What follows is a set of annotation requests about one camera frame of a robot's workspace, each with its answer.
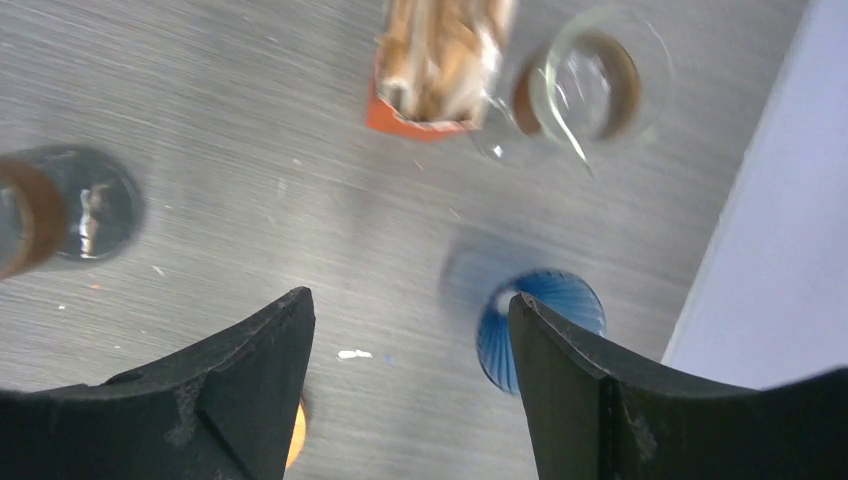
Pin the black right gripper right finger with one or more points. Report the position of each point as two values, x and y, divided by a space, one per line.
596 410

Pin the orange coffee filter box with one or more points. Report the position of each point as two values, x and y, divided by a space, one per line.
436 65

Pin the clear glass carafe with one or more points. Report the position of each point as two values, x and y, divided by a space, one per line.
598 87

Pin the smoky glass carafe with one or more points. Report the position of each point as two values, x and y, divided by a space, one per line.
66 206

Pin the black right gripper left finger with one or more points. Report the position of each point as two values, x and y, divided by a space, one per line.
222 408

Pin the blue glass dripper cone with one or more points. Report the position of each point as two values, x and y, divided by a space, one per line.
564 292

